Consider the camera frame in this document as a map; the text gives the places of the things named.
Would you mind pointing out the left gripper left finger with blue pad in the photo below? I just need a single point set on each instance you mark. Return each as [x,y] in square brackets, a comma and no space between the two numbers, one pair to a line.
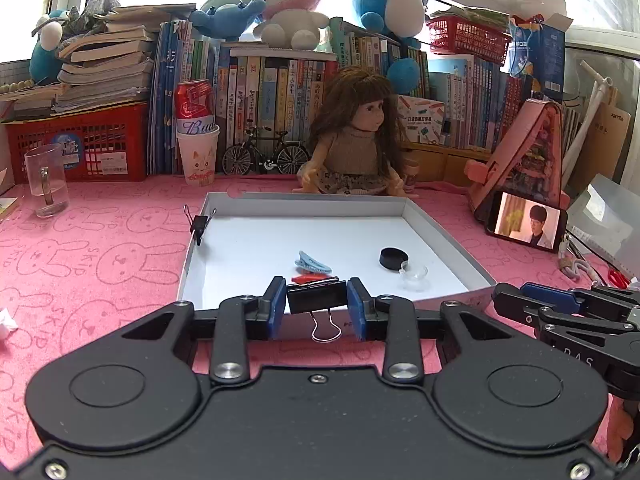
[239,320]

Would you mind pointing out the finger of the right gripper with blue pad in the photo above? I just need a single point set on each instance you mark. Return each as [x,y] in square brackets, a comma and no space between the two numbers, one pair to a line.
[606,303]

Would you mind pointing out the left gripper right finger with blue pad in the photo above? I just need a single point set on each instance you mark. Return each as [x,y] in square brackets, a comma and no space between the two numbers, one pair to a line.
[390,319]

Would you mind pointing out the red crayon cap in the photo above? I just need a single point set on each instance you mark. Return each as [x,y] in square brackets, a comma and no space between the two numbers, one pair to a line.
[311,278]

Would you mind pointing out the black binder clip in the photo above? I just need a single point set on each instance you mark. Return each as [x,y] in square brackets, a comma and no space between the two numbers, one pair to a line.
[313,297]
[199,223]

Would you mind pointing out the light blue hair clip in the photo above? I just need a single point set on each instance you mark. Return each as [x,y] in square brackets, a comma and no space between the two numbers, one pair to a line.
[305,264]

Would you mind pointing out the black round cap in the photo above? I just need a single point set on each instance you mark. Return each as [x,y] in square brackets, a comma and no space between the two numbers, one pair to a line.
[392,258]

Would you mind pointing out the red scissors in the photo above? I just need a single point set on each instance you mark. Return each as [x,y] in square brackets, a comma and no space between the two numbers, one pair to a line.
[618,279]

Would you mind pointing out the clear plastic cup lid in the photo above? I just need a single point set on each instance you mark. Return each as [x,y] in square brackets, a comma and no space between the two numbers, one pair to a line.
[413,275]

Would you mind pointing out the white shallow cardboard box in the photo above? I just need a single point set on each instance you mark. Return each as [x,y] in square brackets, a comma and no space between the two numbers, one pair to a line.
[257,236]

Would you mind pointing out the clear plastic folder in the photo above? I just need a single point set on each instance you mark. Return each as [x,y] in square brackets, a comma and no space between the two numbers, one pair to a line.
[605,217]

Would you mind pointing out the smartphone playing video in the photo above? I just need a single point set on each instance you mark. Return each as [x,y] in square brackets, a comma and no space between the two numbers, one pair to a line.
[526,222]

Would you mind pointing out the black binder clip on box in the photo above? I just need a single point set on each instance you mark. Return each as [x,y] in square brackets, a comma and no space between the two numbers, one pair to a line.
[199,223]

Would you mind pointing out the miniature black bicycle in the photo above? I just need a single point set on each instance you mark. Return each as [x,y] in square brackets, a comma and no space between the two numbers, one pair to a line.
[263,155]

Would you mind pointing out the pink triangular dollhouse stand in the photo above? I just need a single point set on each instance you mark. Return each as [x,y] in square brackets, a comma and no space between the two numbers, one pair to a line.
[527,161]

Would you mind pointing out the small glass jar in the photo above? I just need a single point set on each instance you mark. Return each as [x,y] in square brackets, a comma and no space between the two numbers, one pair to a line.
[410,170]

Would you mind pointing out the white paper cup cat print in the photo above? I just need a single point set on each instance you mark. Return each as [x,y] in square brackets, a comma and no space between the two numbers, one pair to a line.
[198,155]

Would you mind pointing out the brown-haired doll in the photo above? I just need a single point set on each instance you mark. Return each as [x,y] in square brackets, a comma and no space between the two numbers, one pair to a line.
[355,139]

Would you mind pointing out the row of upright books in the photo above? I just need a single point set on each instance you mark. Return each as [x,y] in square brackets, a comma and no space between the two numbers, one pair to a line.
[254,87]

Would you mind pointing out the pink bunny-print table cloth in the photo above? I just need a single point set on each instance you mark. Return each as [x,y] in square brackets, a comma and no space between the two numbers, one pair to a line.
[60,312]

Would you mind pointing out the colourful white game box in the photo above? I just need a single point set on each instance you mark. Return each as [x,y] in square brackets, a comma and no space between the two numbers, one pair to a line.
[422,119]

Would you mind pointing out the red Budweiser can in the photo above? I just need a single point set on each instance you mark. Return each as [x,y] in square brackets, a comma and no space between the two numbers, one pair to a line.
[194,107]

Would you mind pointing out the red plastic crate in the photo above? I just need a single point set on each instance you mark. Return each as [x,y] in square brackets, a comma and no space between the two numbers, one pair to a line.
[99,145]

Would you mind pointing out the blue cardboard box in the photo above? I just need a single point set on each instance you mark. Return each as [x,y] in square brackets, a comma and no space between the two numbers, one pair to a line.
[537,49]

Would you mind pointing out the clear glass mug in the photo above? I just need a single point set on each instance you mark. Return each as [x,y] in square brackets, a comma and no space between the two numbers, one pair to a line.
[46,180]

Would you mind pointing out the small red basket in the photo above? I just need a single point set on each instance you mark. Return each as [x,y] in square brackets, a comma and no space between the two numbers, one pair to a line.
[450,34]

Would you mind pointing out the crumpled white tissue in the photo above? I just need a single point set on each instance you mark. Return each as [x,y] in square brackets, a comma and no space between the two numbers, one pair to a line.
[7,324]

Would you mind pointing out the stack of books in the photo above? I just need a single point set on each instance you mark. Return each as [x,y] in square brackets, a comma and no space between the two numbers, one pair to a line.
[109,53]

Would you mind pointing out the blue whale plush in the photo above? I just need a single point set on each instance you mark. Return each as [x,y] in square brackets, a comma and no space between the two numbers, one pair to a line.
[226,19]

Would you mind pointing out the pink white bunny plush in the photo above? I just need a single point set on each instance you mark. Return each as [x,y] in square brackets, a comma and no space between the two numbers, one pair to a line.
[291,24]

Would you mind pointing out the blue white monster plush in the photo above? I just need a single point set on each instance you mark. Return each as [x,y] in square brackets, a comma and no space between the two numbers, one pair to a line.
[396,22]

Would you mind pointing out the blue penguin plush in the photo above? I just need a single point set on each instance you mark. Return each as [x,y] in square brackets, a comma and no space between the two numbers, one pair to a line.
[54,32]

